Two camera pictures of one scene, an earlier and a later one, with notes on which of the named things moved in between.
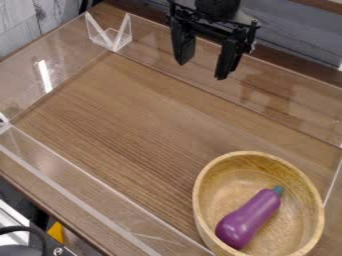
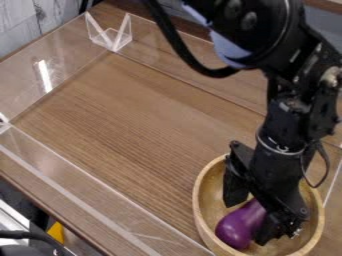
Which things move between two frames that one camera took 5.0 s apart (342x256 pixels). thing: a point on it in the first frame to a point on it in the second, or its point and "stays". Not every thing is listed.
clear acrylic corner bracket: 110,38 stays
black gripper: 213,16 to 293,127
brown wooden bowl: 233,182 stays
